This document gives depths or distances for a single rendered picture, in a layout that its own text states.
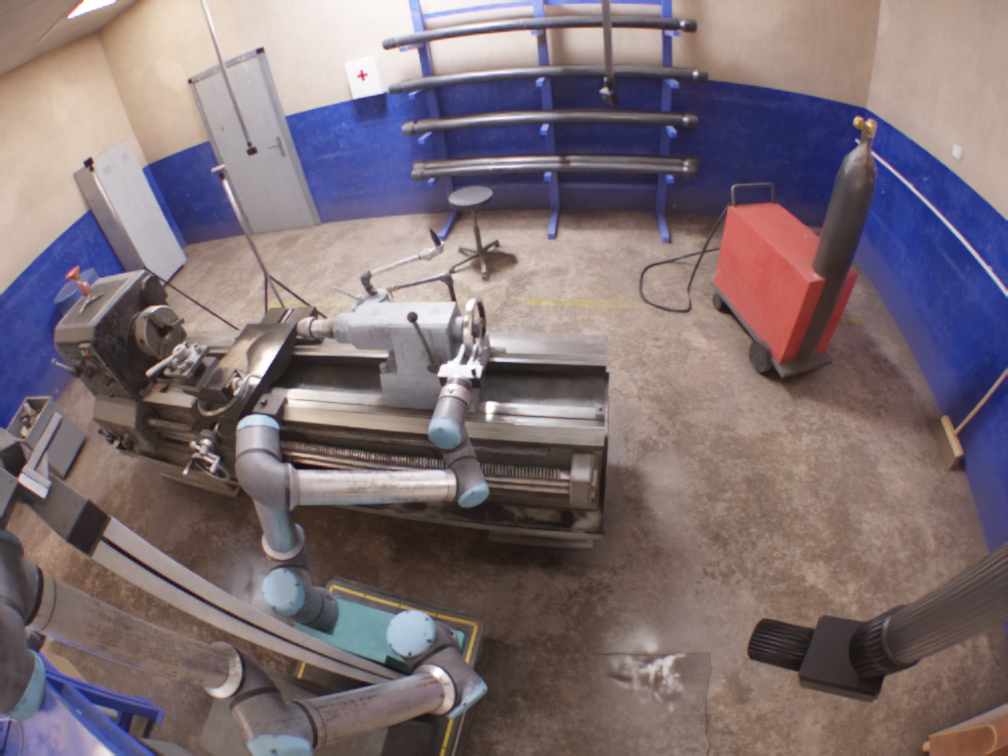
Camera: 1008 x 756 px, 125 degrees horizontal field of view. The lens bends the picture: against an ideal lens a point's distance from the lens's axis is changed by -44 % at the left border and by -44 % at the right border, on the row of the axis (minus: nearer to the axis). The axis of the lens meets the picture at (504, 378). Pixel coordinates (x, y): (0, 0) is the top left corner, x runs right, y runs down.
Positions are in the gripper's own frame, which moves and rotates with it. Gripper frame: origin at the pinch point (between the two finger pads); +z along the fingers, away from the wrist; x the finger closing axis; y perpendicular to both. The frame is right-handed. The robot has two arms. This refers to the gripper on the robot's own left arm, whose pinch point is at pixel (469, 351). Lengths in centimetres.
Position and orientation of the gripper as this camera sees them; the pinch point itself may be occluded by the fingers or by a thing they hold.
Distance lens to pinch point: 145.6
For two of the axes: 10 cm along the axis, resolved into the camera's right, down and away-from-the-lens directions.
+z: 1.6, -7.4, 6.5
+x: -9.8, -0.5, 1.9
